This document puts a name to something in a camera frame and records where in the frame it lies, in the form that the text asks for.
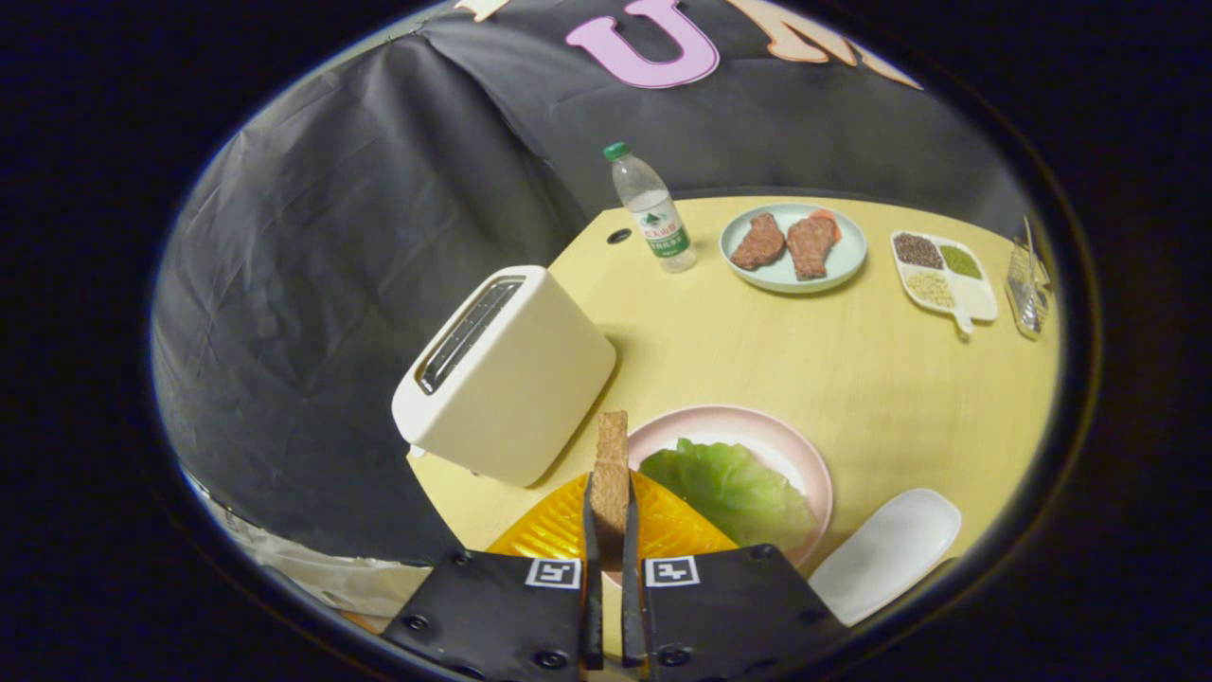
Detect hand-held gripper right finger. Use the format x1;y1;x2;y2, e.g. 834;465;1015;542
620;471;850;682

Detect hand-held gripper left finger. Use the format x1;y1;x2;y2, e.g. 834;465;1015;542
382;471;605;682

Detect green lettuce leaf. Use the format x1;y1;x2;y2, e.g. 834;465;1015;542
638;438;819;553

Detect toasted bread slice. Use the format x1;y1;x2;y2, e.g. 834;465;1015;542
591;410;633;560

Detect white oblong plate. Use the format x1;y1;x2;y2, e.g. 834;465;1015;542
807;488;963;628

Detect pink plate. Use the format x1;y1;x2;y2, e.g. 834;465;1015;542
603;405;834;588

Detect person's beige jacket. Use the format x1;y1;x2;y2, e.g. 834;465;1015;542
180;464;432;631

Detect white toaster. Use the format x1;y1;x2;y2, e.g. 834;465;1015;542
391;264;618;489

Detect light blue plate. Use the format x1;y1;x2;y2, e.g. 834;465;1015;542
719;203;868;295

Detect brown meat patty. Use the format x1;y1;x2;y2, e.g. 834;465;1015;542
729;212;787;271
787;216;838;281

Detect white divided seasoning dish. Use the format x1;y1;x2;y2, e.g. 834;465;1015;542
890;230;1000;335

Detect clear water bottle green cap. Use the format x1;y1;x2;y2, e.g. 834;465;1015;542
602;142;699;275

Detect clear glass container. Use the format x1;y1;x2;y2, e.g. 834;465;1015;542
1004;216;1052;341

